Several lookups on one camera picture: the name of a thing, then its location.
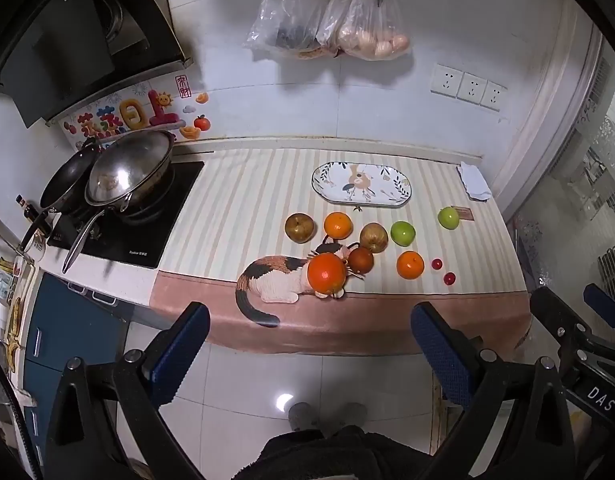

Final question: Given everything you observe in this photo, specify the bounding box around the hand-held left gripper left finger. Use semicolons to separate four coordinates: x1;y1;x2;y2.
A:
45;301;211;480

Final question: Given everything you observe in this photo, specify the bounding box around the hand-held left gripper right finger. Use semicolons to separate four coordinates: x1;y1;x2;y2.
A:
411;301;575;480

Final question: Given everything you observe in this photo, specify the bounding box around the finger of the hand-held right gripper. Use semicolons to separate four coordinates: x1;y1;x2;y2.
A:
530;286;595;361
583;283;615;333

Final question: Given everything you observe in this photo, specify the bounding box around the small reddish brown fruit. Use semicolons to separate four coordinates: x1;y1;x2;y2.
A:
348;247;375;275

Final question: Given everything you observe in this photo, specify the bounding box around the green apple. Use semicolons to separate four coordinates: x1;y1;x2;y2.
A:
390;221;417;247
437;206;461;231

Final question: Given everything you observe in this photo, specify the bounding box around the red yellow apple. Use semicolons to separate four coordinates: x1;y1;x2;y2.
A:
359;223;389;254

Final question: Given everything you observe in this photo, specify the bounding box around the large orange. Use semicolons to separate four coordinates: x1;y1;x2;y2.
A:
307;253;348;295

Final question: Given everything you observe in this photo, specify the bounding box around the brown apple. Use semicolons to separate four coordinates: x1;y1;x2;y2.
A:
284;213;315;244

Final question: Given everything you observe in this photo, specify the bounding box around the oval patterned glass plate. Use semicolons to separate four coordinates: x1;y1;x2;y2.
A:
311;161;413;208

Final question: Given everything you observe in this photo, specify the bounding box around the grey slipper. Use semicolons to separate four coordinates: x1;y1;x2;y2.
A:
288;402;322;432
325;402;368;433

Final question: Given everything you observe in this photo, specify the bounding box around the blue kitchen cabinet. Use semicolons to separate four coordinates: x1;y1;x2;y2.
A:
20;272;134;461

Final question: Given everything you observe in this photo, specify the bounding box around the black cooktop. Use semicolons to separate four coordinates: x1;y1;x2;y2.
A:
48;160;206;269

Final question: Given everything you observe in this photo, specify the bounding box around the glass sliding door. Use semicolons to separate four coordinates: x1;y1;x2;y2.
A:
502;10;615;291

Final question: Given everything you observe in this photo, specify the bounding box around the white folded cloth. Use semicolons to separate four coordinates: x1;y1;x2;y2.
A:
456;161;493;202

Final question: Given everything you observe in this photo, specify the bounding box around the striped cat print mat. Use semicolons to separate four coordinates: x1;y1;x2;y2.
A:
148;147;533;358

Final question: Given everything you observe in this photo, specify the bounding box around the steel wok with lid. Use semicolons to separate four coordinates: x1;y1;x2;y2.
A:
62;130;177;274

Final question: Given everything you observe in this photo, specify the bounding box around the black frying pan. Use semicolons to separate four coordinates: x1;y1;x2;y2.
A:
18;142;106;256

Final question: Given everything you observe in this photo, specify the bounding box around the dark sauce bottle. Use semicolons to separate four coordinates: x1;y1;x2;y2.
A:
16;194;51;241

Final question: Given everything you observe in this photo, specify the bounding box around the clear bag of eggs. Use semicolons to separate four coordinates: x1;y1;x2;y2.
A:
332;0;413;62

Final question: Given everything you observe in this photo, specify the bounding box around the black range hood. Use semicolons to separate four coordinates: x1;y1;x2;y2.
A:
0;0;193;128

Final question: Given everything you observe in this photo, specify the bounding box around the clear bag with dark contents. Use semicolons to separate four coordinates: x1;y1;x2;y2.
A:
244;0;329;57

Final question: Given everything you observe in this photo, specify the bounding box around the clear plastic bag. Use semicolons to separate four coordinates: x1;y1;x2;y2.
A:
307;0;361;61

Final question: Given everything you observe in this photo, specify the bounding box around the white wall socket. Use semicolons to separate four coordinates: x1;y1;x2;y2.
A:
480;80;508;112
431;64;464;98
456;72;488;103

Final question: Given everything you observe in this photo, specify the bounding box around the colourful wall sticker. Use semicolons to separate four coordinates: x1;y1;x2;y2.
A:
60;75;213;147

